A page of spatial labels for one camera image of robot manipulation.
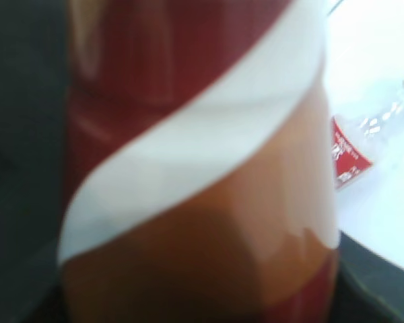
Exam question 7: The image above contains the Nescafe coffee bottle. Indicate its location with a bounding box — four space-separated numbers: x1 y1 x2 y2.
57 1 340 322

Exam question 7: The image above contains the clear bottle red label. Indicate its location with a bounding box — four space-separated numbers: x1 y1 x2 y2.
331 81 404 189

